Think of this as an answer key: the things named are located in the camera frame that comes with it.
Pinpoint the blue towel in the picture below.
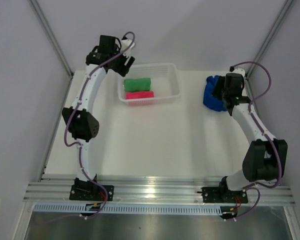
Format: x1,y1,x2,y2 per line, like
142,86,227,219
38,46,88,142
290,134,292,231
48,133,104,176
202,75,227,112

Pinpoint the green towel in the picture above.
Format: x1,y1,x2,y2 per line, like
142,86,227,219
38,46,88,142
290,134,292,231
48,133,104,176
123,77,151,92

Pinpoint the pink towel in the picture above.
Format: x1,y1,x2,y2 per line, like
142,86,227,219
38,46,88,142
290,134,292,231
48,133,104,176
125,91,155,100

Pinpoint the white plastic basket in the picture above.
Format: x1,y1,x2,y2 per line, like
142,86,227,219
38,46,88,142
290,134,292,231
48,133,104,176
117,62,181,106

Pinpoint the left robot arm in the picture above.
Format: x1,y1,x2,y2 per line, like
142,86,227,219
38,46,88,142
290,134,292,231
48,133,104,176
61,32,136,201

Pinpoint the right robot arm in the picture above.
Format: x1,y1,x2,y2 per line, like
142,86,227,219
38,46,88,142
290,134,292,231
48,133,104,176
212,72,288,202

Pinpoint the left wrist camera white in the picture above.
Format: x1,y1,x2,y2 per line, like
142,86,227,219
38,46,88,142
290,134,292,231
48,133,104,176
120,38,136,57

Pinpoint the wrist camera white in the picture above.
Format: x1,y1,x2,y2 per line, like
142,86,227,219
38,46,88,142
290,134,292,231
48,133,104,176
120,38,136,57
229,66,246,77

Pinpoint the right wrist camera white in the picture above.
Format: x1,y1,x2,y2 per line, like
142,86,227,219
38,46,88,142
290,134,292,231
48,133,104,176
229,66,246,77

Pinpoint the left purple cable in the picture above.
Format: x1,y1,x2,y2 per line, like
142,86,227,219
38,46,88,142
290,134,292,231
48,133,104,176
64,31,136,222

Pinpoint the left aluminium frame post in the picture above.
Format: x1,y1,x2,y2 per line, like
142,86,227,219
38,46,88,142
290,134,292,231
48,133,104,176
27,0,74,78

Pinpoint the aluminium frame post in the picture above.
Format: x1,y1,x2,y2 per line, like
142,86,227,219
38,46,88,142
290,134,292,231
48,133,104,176
252,0,296,63
27,0,74,78

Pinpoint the right aluminium frame post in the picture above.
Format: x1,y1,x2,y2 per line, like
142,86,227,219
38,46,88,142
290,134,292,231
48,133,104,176
252,0,296,63

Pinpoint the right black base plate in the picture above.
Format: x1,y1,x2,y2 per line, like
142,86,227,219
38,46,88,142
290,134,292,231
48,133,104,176
197,187,248,204

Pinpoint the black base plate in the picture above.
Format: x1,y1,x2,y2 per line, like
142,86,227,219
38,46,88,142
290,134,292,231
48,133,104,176
69,185,115,202
197,187,248,204

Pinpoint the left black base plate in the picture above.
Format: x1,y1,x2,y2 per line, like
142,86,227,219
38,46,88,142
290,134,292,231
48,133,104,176
69,185,115,202

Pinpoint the aluminium mounting rail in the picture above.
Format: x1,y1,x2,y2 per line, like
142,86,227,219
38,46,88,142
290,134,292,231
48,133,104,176
23,174,296,207

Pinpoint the slotted cable duct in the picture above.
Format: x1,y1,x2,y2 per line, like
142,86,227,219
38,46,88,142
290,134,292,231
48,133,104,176
33,202,222,216

